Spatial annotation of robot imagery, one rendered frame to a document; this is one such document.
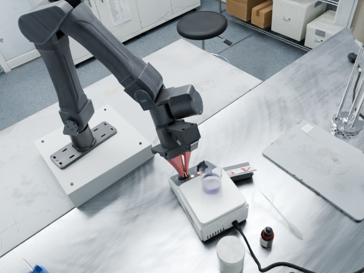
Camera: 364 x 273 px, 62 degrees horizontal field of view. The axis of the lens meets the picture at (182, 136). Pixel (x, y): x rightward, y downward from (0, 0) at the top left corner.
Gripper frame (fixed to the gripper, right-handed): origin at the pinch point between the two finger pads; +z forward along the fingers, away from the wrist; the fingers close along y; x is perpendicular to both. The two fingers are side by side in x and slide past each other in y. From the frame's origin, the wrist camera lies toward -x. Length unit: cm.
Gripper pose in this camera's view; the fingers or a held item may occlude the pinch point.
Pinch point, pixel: (183, 173)
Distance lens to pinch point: 80.4
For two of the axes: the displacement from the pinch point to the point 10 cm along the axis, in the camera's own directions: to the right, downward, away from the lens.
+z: 3.1, 9.0, 3.1
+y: 7.9, -4.2, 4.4
